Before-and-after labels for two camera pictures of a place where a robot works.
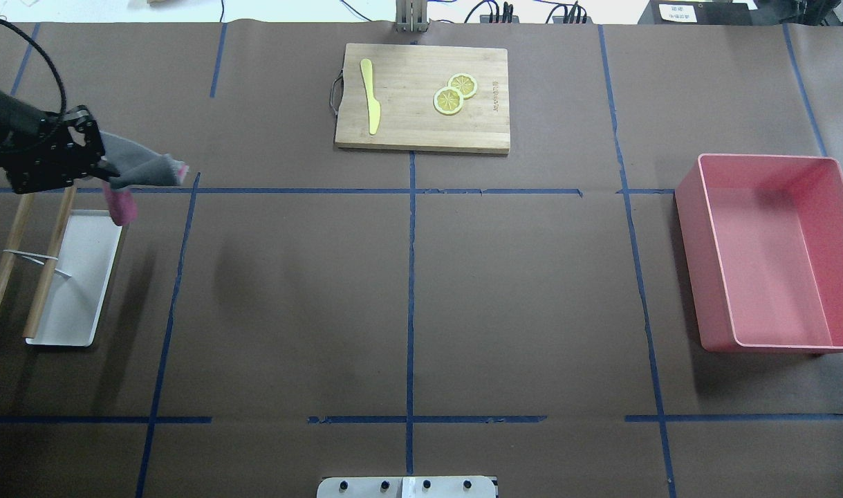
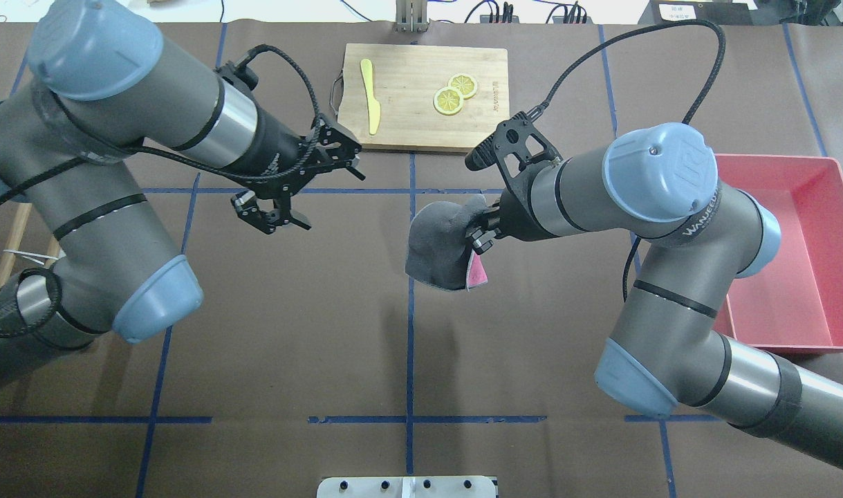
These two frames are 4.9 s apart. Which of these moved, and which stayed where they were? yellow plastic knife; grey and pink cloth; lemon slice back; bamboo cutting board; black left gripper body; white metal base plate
Moved: black left gripper body; grey and pink cloth
Stayed: white metal base plate; yellow plastic knife; lemon slice back; bamboo cutting board
